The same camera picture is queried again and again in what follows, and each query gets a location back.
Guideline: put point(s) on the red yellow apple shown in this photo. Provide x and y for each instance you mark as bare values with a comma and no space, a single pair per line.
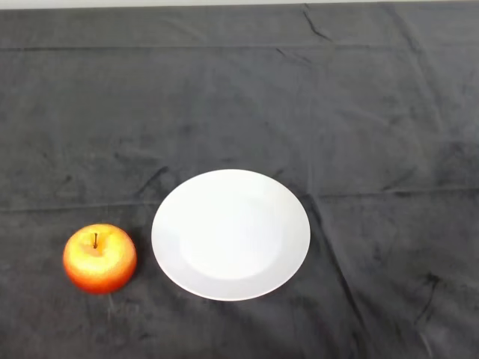
99,261

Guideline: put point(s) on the black velvet table cloth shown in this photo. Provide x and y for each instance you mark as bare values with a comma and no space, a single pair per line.
337,112

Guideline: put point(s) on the white round plate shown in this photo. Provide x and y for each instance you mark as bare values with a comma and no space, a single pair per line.
232,239

